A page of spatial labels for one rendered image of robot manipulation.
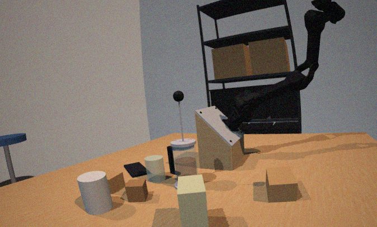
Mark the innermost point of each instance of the glass coffee press with plunger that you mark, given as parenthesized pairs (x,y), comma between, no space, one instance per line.
(182,155)

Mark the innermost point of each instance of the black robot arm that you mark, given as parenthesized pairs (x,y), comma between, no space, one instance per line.
(246,101)

